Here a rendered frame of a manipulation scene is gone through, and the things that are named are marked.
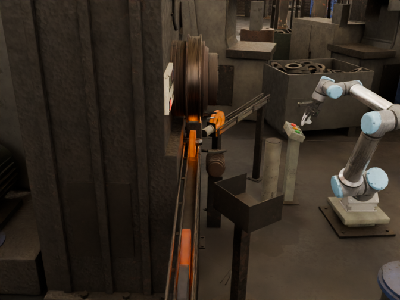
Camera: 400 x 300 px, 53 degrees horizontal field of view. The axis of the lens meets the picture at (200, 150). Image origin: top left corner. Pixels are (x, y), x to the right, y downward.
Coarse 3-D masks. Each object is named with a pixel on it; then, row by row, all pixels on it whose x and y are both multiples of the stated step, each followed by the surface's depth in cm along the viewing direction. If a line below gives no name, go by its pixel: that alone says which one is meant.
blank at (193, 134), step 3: (192, 132) 225; (195, 132) 226; (189, 135) 224; (192, 135) 224; (195, 135) 227; (189, 138) 223; (192, 138) 223; (189, 141) 222; (192, 141) 222; (189, 144) 222; (192, 144) 222; (189, 147) 223; (192, 147) 223; (195, 147) 233; (189, 150) 223; (192, 150) 223; (195, 150) 233; (189, 153) 225; (192, 153) 225; (195, 153) 234; (189, 156) 228; (192, 156) 227
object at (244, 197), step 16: (240, 176) 198; (224, 192) 184; (240, 192) 202; (224, 208) 186; (240, 208) 175; (256, 208) 172; (272, 208) 179; (240, 224) 178; (256, 224) 176; (240, 240) 194; (240, 256) 198; (240, 272) 202; (240, 288) 207
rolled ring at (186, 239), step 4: (184, 232) 147; (188, 232) 147; (184, 236) 144; (188, 236) 144; (184, 240) 143; (188, 240) 143; (184, 244) 142; (188, 244) 142; (180, 248) 142; (184, 248) 141; (188, 248) 141; (180, 252) 141; (184, 252) 141; (188, 252) 141; (180, 256) 141; (184, 256) 141; (188, 256) 141; (180, 260) 141; (184, 260) 140; (188, 260) 140; (188, 264) 141
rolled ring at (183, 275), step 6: (180, 264) 135; (186, 264) 135; (180, 270) 130; (186, 270) 130; (180, 276) 128; (186, 276) 128; (180, 282) 127; (186, 282) 127; (180, 288) 126; (186, 288) 126; (180, 294) 125; (186, 294) 125
